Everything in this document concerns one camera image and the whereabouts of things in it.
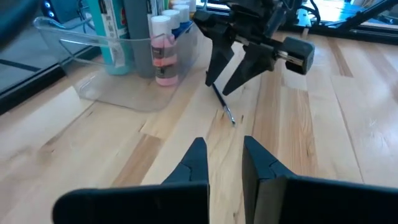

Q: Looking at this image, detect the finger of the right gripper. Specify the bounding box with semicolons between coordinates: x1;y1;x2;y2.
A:
198;24;236;87
222;42;277;96

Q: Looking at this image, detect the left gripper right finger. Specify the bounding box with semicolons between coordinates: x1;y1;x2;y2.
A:
241;135;398;224

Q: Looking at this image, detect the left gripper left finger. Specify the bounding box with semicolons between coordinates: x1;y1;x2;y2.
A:
52;136;210;224

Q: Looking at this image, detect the thin black paint brush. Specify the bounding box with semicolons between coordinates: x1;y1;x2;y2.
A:
205;71;236;127

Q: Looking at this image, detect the small blue paint bottle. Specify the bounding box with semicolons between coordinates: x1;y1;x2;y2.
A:
172;4;192;35
161;9;181;40

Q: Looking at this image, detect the small pink paint bottle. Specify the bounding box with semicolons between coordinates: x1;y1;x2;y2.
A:
150;15;179;87

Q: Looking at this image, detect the clear plastic bin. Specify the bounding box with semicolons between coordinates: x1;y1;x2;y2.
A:
33;17;206;113

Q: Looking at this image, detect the teal paint bottle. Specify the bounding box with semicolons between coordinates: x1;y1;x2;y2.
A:
86;0;134;76

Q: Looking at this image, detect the black computer tower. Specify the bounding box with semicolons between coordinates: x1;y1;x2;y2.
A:
42;0;91;24

